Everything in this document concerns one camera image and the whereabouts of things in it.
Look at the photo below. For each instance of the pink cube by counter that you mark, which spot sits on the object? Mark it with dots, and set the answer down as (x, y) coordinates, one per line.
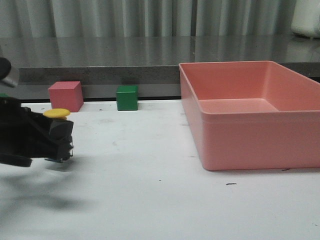
(66, 95)

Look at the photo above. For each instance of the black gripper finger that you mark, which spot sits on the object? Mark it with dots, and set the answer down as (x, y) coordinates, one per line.
(40, 146)
(34, 123)

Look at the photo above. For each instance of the green cube centre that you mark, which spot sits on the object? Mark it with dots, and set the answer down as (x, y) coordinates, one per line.
(127, 98)

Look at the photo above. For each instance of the pink plastic bin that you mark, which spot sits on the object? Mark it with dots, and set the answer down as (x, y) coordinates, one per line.
(247, 115)

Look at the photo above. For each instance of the yellow push button switch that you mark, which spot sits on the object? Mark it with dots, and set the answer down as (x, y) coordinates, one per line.
(61, 131)

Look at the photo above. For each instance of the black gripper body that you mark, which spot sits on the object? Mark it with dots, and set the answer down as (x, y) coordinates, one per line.
(13, 133)

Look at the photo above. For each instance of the white appliance on counter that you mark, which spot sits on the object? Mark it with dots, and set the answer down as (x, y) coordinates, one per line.
(306, 18)

